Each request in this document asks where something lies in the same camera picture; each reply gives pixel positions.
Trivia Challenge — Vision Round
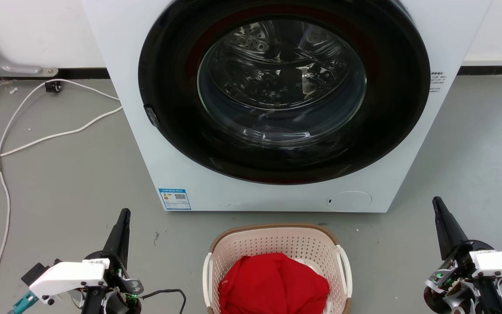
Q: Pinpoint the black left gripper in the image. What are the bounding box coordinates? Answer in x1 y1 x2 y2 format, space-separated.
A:
79 208 144 314

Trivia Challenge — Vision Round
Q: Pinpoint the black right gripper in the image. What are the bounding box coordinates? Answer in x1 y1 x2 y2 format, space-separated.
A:
424 196 502 314

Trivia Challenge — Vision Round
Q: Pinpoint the beige plastic laundry basket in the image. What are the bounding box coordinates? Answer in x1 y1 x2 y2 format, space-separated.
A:
202 224 353 314

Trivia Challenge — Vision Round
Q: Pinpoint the blue energy label sticker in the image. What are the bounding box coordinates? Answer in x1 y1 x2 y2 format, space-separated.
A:
158 188 191 211

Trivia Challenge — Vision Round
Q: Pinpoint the white front-load washing machine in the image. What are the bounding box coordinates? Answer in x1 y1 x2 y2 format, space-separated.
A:
81 0 494 214

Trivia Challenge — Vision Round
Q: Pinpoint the round white filter cover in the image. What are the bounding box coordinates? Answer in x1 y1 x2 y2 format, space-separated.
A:
326 190 373 213

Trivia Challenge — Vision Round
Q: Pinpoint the black text warning label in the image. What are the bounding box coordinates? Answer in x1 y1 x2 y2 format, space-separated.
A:
429 72 448 93

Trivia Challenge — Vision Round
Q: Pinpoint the red garment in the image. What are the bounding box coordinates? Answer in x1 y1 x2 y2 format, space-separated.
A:
218 252 330 314

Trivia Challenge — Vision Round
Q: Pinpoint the black round washer door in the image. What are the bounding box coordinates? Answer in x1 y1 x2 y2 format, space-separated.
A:
138 0 431 185

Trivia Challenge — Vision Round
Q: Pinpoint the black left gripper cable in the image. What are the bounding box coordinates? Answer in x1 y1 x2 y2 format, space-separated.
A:
140 289 187 314

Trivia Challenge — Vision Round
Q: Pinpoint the thick white power cable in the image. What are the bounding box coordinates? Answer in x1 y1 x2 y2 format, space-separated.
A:
0 106 123 167

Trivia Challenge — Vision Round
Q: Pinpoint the thin white cable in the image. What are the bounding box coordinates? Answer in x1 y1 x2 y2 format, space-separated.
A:
0 78 121 314

